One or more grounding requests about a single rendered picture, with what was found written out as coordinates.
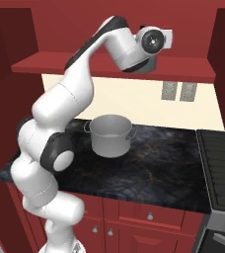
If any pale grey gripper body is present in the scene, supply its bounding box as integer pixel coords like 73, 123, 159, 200
134, 55, 159, 74

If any red overhead cabinet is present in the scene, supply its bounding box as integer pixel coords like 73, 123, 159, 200
0, 0, 225, 85

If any grey metal pot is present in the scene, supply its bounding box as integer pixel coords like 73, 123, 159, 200
83, 114, 139, 159

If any black stove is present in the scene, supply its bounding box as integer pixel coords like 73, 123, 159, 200
192, 128, 225, 253

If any red cabinet door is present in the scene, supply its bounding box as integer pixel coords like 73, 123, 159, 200
72, 216, 106, 253
104, 220, 198, 253

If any wide red drawer front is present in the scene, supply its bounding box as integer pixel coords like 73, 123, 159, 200
117, 200, 186, 231

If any narrow red drawer front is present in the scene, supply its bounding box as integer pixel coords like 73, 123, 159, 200
78, 193, 105, 219

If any grey wall outlet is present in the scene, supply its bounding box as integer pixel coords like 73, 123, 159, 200
161, 80, 179, 102
179, 81, 198, 103

